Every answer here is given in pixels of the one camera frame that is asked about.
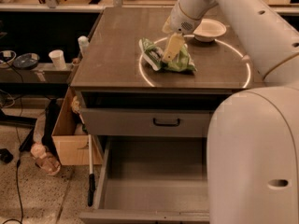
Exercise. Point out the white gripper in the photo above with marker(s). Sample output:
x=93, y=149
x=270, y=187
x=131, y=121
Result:
x=179, y=23

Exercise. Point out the green jalapeno chip bag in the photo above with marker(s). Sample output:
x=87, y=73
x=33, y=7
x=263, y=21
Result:
x=153, y=55

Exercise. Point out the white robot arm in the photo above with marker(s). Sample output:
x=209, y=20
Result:
x=252, y=151

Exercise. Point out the grey top drawer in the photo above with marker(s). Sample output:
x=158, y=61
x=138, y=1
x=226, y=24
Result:
x=138, y=122

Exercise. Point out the grey drawer cabinet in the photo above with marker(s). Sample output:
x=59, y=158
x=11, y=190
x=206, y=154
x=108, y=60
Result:
x=114, y=74

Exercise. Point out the open grey middle drawer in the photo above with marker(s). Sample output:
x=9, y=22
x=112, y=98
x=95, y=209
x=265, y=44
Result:
x=151, y=181

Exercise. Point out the white paper bowl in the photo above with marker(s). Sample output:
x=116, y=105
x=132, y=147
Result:
x=208, y=30

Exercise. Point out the white plastic bottle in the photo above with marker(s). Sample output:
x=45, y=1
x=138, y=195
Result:
x=83, y=42

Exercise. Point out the white paper cup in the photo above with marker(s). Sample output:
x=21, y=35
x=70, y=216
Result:
x=57, y=57

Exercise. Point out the low grey shelf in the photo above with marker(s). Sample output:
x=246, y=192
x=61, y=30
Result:
x=43, y=73

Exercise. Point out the cardboard box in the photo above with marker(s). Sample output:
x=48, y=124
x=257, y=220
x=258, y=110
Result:
x=70, y=136

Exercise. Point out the dark plate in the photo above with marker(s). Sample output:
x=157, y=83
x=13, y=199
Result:
x=26, y=61

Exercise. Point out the white bowl on shelf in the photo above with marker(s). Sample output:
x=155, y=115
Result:
x=6, y=58

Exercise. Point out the clear plastic bottle on floor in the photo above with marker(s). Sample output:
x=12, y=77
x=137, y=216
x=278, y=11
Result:
x=45, y=159

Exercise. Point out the black drawer handle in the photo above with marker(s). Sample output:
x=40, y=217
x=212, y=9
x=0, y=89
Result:
x=166, y=122

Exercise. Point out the white black-handled stick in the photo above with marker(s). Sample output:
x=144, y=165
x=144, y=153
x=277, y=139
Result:
x=91, y=189

